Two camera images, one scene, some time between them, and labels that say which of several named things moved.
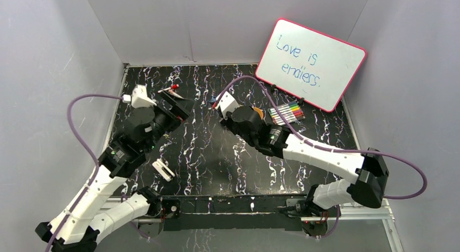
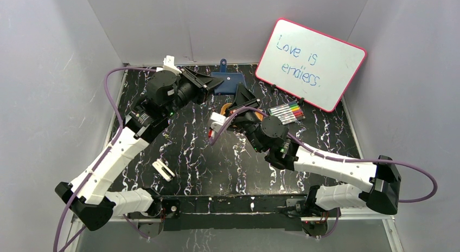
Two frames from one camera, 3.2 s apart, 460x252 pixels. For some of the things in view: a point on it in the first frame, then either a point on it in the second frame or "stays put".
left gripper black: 176,107 → 198,86
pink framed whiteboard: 312,65 stays put
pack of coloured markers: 292,111 stays put
